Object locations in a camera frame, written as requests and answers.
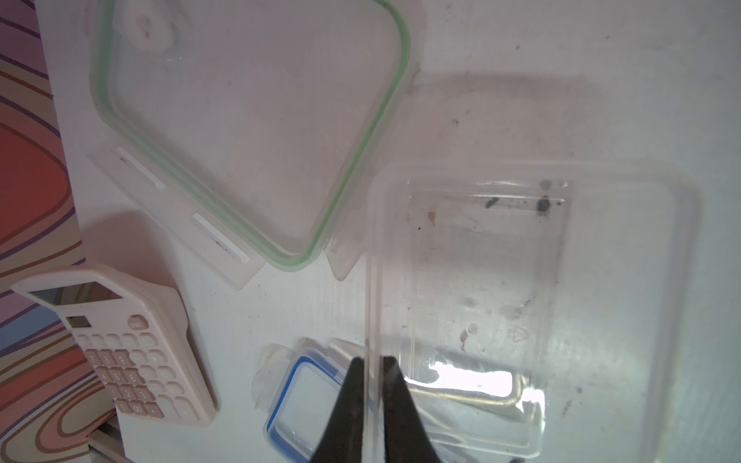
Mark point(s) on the white calculator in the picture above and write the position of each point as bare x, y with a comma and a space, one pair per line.
134, 335

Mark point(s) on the small clear box blue lid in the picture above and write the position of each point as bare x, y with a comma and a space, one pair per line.
532, 307

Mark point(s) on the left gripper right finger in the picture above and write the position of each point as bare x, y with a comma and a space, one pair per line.
405, 438

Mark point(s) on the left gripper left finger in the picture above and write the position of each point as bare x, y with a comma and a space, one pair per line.
342, 439

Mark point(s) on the small blue rimmed lid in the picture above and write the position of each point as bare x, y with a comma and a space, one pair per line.
298, 388

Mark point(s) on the translucent green lunch box lid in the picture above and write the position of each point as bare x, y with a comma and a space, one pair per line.
249, 129

